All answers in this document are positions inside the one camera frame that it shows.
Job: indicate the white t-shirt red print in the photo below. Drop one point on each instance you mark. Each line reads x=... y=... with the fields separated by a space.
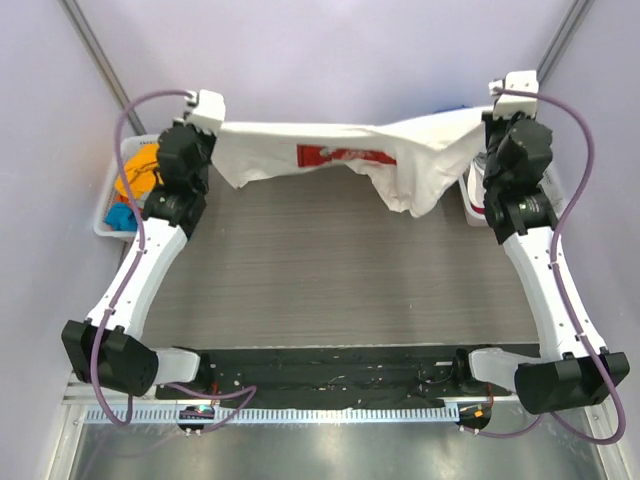
x=410 y=163

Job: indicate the aluminium rail frame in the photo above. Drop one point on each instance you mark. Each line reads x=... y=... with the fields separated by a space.
x=79 y=395

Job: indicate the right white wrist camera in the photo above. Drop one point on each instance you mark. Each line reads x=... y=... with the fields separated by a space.
x=515 y=94

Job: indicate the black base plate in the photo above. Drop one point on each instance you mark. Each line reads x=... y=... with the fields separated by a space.
x=336 y=378

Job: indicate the white plastic basket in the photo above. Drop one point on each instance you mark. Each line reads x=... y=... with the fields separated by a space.
x=549 y=184
x=129 y=146

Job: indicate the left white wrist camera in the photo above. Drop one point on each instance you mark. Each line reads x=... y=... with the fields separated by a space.
x=205 y=110

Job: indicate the aluminium corner post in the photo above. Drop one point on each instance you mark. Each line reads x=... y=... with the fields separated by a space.
x=562 y=38
x=92 y=45

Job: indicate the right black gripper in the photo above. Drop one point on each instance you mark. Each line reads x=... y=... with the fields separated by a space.
x=490 y=128

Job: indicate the left white plastic basket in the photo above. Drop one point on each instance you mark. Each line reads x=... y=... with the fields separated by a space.
x=129 y=146

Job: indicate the right white plastic basket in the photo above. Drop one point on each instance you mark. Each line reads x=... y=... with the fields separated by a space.
x=549 y=184

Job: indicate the white shirt in basket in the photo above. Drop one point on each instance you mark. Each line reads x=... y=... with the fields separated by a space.
x=475 y=188

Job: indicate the left aluminium corner post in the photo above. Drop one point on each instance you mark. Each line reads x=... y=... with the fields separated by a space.
x=92 y=45

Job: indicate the slotted cable duct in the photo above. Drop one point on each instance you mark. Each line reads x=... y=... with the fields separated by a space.
x=164 y=414

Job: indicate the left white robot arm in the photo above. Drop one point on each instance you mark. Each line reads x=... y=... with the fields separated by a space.
x=107 y=346

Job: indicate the blue t-shirt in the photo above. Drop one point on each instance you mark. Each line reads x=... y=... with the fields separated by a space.
x=452 y=108

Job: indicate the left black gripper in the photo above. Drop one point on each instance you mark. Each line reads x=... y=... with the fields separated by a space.
x=208 y=138

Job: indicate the yellow t-shirt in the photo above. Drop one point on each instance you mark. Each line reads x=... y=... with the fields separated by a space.
x=142 y=172

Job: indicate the right aluminium corner post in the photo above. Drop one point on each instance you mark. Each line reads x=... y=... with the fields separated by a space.
x=562 y=38

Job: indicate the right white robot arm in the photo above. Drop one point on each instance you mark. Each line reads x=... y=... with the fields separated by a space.
x=564 y=375

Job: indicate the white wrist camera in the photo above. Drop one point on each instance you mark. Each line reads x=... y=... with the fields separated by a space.
x=205 y=110
x=515 y=94

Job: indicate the teal t-shirt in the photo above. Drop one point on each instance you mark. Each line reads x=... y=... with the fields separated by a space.
x=121 y=218

